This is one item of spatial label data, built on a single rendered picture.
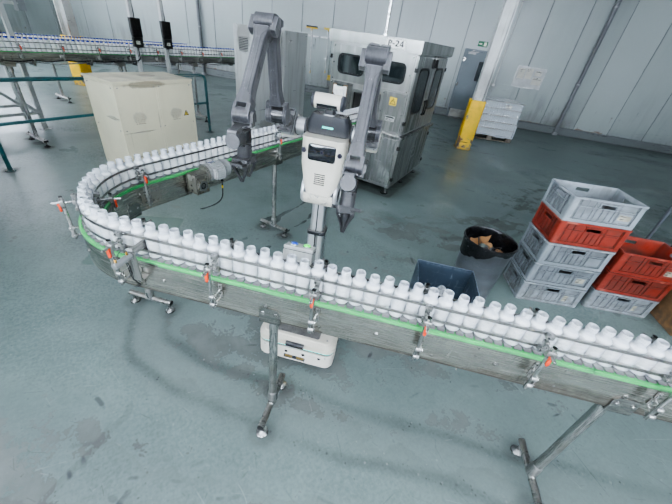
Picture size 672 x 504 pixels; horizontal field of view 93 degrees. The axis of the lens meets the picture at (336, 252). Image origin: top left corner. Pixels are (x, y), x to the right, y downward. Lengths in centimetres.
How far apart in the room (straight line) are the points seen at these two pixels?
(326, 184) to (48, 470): 199
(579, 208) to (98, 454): 365
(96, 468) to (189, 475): 46
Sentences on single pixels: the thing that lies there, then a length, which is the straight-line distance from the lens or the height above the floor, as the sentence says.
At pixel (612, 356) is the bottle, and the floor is 106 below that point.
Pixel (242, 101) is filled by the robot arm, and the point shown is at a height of 169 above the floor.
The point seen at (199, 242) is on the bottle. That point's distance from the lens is 147.
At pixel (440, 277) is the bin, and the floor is 86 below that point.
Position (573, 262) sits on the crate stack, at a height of 50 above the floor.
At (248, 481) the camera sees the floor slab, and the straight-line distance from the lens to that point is 206.
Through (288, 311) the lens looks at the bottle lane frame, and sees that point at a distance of 145.
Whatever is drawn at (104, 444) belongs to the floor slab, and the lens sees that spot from 233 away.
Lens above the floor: 193
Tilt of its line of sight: 34 degrees down
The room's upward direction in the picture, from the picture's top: 9 degrees clockwise
